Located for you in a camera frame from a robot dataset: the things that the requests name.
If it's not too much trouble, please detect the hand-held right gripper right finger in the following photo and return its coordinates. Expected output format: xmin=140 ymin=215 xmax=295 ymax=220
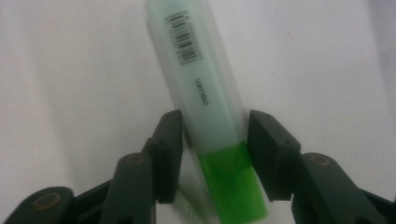
xmin=247 ymin=109 xmax=303 ymax=203

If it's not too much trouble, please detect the green highlighter pen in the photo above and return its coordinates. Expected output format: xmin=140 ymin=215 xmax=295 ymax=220
xmin=144 ymin=0 xmax=269 ymax=224

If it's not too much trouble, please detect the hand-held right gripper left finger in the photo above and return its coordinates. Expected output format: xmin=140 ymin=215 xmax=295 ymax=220
xmin=141 ymin=109 xmax=185 ymax=204

